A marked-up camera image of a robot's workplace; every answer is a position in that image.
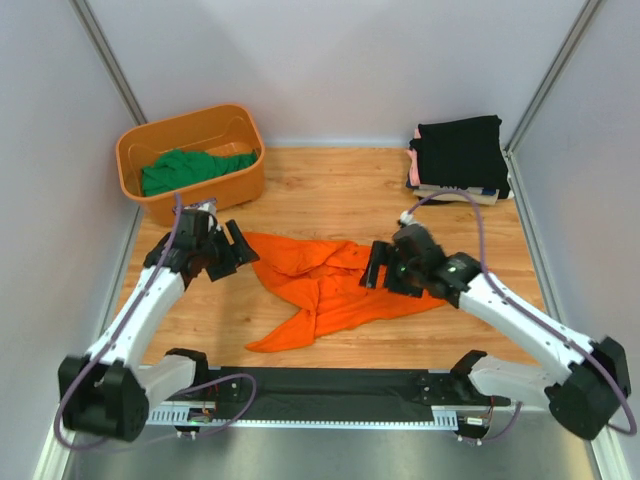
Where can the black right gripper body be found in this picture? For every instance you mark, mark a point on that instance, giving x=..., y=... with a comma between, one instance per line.
x=413, y=272

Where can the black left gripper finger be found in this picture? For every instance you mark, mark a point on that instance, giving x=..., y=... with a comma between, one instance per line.
x=222, y=262
x=243, y=253

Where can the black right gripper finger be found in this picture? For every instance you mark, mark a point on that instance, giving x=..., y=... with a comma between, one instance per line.
x=378, y=257
x=395, y=278

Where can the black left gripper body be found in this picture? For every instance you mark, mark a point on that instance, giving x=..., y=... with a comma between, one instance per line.
x=208, y=247

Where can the orange t shirt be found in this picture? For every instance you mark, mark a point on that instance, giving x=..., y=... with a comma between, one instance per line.
x=321, y=278

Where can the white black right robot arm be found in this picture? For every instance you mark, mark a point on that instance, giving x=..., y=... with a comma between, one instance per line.
x=582, y=382

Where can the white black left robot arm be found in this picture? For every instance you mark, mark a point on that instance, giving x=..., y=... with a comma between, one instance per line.
x=106, y=392

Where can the beige folded t shirt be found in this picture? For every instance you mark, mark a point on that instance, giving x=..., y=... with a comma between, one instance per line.
x=434, y=191

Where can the green t shirt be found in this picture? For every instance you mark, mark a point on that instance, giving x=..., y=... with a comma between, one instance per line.
x=177, y=169

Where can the black bottom folded t shirt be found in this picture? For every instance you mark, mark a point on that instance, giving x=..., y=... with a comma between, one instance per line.
x=480, y=200

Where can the black folded t shirt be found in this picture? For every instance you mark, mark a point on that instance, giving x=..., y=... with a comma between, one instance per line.
x=461, y=154
x=480, y=200

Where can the orange plastic basket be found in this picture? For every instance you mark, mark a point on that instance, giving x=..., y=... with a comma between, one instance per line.
x=215, y=154

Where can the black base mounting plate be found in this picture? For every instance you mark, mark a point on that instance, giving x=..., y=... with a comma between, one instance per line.
x=370, y=395

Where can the aluminium right side rail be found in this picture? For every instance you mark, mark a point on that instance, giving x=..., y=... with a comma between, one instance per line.
x=533, y=240

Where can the aluminium front frame rail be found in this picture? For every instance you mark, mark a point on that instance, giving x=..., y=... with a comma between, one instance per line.
x=233, y=394

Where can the aluminium left corner post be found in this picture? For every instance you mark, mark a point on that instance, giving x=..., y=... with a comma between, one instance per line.
x=99, y=41

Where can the aluminium corner post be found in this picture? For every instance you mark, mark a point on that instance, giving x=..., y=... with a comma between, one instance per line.
x=562, y=58
x=99, y=41

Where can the aluminium right corner post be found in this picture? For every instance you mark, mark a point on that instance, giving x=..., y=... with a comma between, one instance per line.
x=562, y=58

